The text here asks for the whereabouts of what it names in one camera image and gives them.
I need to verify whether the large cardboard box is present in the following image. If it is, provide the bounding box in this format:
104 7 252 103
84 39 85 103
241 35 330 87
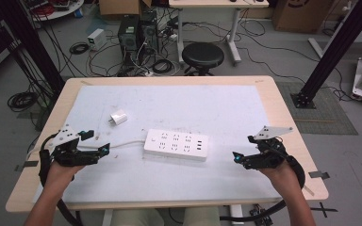
271 0 335 35

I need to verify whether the person's right hand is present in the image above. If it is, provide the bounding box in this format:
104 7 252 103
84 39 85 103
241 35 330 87
257 160 300 193

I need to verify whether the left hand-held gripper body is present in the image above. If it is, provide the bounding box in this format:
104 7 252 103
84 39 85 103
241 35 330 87
45 124 101 168

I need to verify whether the long black floor cable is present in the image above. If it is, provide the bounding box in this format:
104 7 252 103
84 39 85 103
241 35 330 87
236 46 356 102

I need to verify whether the black tape cross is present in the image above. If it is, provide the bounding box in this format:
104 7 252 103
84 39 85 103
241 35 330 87
309 202 339 218

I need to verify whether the white charger plug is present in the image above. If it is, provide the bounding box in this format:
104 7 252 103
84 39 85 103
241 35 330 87
107 108 129 126

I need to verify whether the round white table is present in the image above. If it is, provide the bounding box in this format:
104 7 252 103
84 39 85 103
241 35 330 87
21 0 86 23

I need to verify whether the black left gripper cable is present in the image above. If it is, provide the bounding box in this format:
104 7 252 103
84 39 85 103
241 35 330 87
38 133 83 226

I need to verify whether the black metal post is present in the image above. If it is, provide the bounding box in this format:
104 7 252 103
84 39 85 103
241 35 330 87
3 0 66 96
289 0 362 110

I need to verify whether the black computer tower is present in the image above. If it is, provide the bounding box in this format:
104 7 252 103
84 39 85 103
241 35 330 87
140 11 160 55
117 14 143 66

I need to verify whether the white power strip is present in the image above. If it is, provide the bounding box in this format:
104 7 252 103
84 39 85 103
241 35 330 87
142 128 210 163

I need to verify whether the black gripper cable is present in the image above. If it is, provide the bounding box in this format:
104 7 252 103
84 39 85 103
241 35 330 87
38 133 83 226
219 150 306 222

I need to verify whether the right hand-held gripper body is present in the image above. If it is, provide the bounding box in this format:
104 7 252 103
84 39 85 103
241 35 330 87
240 125 294 170

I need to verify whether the grey floor mat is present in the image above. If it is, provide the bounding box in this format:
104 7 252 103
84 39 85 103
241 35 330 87
275 81 359 137

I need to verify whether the white desk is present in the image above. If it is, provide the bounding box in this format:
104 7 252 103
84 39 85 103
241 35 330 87
168 0 271 66

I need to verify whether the person's left hand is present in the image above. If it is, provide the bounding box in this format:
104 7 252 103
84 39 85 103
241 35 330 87
44 160 86 190

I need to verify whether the white box device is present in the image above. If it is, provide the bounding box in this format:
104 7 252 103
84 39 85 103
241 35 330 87
87 28 108 52

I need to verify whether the small black device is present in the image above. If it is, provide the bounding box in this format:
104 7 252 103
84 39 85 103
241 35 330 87
249 203 275 226

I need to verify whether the white table mat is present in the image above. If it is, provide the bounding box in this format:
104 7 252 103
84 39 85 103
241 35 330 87
32 84 283 205

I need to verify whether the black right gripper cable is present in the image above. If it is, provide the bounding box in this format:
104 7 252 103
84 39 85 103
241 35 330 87
219 150 306 222

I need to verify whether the coiled black cable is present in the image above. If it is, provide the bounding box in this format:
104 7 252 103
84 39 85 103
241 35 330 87
7 90 40 113
69 41 91 56
151 58 174 75

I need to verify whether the grey tape strip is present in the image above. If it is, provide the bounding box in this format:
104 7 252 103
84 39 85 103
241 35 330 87
307 170 331 181
14 160 40 172

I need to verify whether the white power strip cable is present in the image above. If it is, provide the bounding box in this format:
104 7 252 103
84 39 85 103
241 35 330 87
25 139 147 162

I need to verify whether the black round stool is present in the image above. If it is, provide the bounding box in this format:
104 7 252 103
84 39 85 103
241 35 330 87
181 41 225 77

